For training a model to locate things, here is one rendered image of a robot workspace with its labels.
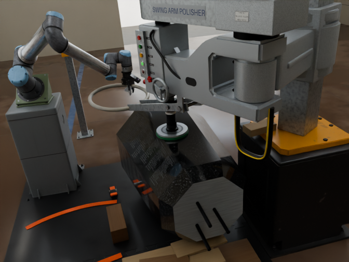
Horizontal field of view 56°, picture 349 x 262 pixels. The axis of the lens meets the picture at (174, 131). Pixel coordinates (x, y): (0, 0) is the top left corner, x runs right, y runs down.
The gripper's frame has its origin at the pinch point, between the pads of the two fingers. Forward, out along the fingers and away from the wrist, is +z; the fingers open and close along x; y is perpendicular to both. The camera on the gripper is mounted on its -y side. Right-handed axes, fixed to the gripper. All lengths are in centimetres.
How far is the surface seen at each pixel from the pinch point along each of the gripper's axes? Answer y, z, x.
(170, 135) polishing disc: -60, -3, 64
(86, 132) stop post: 103, 89, -58
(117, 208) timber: -13, 68, 69
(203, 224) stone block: -92, 33, 99
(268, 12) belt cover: -118, -88, 101
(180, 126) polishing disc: -62, -3, 50
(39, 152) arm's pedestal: 67, 40, 54
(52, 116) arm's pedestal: 53, 8, 43
